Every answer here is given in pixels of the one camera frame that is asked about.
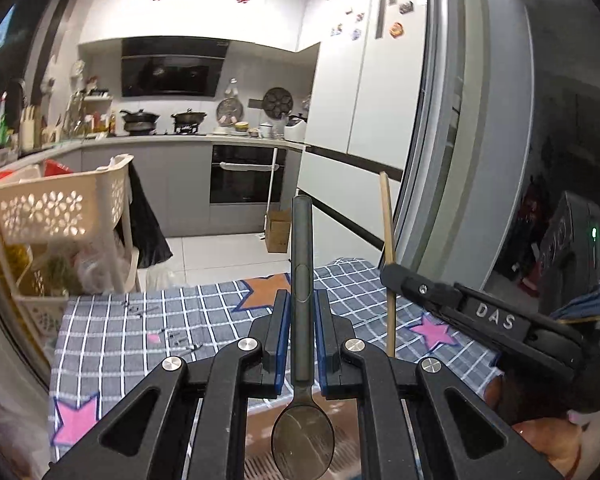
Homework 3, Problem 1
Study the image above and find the person right hand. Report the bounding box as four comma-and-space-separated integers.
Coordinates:
483, 374, 595, 479

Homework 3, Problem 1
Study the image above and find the grey checkered tablecloth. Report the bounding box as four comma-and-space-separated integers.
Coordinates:
48, 258, 499, 479

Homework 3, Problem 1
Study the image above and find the cream flower-cutout storage cart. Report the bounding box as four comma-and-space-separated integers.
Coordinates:
0, 154, 138, 337

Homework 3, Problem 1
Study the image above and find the black bag hanging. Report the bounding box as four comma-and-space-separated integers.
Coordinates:
129, 162, 173, 269

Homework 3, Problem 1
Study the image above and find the black built-in oven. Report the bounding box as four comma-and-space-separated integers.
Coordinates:
209, 145, 287, 204

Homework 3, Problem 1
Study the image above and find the black range hood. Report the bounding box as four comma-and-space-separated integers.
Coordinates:
121, 36, 230, 98

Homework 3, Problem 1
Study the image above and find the black wok on stove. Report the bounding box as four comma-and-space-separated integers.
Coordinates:
120, 110, 159, 136

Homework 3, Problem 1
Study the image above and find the plain wooden chopstick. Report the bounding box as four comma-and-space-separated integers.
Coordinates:
379, 171, 396, 358

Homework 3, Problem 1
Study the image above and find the black pot on stove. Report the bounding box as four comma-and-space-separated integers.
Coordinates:
171, 108, 207, 134

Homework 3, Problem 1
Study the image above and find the cardboard box on floor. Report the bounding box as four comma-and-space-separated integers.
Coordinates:
265, 209, 291, 254

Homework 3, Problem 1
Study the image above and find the white refrigerator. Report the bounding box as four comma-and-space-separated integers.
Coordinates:
298, 0, 428, 266

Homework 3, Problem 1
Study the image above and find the beige utensil holder caddy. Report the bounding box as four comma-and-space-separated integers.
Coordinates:
244, 394, 362, 479

